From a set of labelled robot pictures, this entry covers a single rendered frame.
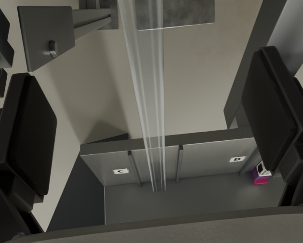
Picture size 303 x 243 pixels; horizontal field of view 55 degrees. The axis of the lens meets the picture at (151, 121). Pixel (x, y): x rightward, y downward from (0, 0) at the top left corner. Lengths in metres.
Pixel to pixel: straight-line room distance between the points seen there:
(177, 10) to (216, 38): 0.16
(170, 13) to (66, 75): 0.40
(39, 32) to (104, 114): 0.80
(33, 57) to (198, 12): 0.79
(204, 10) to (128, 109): 0.42
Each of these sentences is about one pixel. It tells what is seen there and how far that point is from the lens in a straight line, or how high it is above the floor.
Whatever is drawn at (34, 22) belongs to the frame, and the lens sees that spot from 0.27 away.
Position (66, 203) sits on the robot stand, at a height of 0.36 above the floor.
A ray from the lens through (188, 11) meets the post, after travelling 1.00.
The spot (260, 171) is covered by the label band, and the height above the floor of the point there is 0.75.
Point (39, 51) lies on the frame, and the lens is 0.27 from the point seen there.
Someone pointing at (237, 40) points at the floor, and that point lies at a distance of 1.05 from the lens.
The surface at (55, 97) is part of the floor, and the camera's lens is 1.08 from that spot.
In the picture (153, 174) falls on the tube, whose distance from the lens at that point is 0.26.
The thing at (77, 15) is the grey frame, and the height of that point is 0.54.
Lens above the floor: 0.99
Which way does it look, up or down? 68 degrees down
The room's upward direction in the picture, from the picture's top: 174 degrees clockwise
